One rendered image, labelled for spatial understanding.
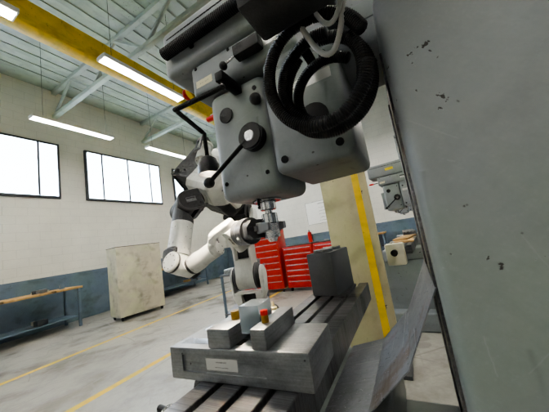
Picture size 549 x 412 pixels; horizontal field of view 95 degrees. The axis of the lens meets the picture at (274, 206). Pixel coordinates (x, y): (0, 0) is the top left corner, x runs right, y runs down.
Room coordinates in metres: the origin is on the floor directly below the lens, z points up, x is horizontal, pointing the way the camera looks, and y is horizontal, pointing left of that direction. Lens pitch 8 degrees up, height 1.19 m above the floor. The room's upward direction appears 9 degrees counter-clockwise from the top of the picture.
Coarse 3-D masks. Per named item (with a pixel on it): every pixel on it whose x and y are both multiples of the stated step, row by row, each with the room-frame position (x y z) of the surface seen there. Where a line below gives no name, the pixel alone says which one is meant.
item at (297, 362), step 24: (288, 312) 0.63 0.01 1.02; (192, 336) 0.68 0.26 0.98; (264, 336) 0.52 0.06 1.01; (288, 336) 0.57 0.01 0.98; (312, 336) 0.55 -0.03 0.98; (192, 360) 0.60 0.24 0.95; (216, 360) 0.57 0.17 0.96; (240, 360) 0.55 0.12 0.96; (264, 360) 0.52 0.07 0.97; (288, 360) 0.50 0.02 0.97; (312, 360) 0.49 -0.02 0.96; (240, 384) 0.55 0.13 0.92; (264, 384) 0.52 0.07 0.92; (288, 384) 0.50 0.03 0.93; (312, 384) 0.48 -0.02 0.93
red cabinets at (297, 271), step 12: (264, 240) 6.04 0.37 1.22; (324, 240) 5.54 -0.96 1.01; (264, 252) 6.04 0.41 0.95; (276, 252) 5.93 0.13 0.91; (288, 252) 5.81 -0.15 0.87; (300, 252) 5.68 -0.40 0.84; (312, 252) 5.55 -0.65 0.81; (276, 264) 5.95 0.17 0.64; (288, 264) 5.85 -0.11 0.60; (300, 264) 5.69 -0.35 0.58; (276, 276) 5.97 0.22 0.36; (288, 276) 5.85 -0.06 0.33; (300, 276) 5.72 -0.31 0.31; (276, 288) 6.00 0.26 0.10
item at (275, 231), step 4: (272, 216) 0.71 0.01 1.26; (276, 216) 0.72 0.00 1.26; (264, 220) 0.72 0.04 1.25; (268, 220) 0.71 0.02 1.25; (272, 220) 0.71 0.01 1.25; (276, 220) 0.72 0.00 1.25; (272, 224) 0.71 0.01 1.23; (276, 224) 0.72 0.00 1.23; (272, 228) 0.71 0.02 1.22; (276, 228) 0.71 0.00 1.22; (264, 232) 0.73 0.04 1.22; (268, 232) 0.71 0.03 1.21; (272, 232) 0.71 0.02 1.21; (276, 232) 0.71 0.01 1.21; (268, 236) 0.71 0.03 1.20; (272, 236) 0.71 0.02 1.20; (276, 236) 0.71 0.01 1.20
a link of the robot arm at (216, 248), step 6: (222, 222) 0.91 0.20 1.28; (228, 222) 0.87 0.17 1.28; (216, 228) 0.90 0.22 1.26; (222, 228) 0.87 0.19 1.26; (228, 228) 0.87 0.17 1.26; (210, 234) 0.90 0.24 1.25; (216, 234) 0.88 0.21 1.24; (222, 234) 0.88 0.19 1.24; (210, 240) 0.89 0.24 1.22; (216, 240) 0.95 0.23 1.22; (210, 246) 0.90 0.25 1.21; (216, 246) 0.93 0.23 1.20; (222, 246) 0.96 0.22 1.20; (210, 252) 0.91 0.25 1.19; (216, 252) 0.91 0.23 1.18; (222, 252) 0.94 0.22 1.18
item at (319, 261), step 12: (324, 252) 1.16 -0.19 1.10; (336, 252) 1.17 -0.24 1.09; (312, 264) 1.17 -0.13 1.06; (324, 264) 1.14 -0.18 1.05; (336, 264) 1.15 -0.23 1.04; (348, 264) 1.28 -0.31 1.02; (312, 276) 1.18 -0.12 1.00; (324, 276) 1.15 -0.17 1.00; (336, 276) 1.13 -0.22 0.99; (348, 276) 1.25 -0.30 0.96; (312, 288) 1.19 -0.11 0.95; (324, 288) 1.15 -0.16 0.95; (336, 288) 1.12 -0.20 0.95
